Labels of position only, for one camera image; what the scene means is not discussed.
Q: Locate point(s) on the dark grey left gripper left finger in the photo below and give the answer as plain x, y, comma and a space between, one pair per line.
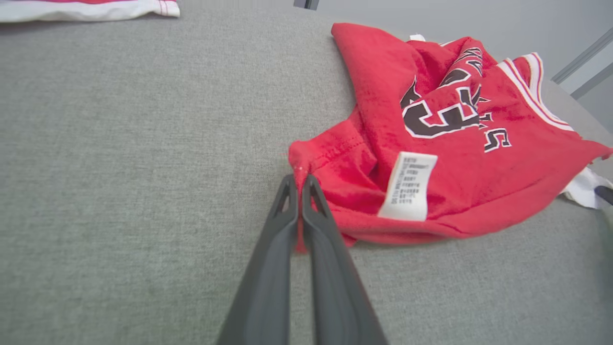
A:
268, 287

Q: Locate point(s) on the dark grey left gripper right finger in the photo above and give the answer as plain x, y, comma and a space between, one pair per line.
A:
335, 297

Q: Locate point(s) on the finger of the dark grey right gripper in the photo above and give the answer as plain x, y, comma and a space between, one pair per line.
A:
605, 194

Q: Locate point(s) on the red basketball jersey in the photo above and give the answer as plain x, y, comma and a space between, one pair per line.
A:
459, 191

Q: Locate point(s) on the red shorts with white stripe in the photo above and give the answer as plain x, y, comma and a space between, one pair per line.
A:
72, 10

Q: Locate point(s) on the grey metal partition frame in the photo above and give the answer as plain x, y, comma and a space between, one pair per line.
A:
582, 60

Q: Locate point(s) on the grey partition post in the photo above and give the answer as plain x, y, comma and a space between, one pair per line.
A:
312, 4
299, 3

